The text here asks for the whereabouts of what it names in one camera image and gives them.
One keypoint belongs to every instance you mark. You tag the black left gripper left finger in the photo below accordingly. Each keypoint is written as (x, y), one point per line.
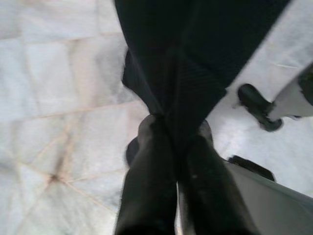
(149, 186)

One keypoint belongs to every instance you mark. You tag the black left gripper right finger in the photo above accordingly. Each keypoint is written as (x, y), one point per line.
(210, 195)

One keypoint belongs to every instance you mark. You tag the black printed polo shirt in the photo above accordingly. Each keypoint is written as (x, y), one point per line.
(195, 49)

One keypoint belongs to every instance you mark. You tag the black robot left foot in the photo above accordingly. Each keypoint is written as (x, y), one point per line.
(252, 167)

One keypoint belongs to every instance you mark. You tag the black robot foot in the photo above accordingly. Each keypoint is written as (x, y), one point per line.
(252, 167)
(254, 100)

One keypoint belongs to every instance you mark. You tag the black robot right foot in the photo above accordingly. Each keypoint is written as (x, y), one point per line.
(254, 100)

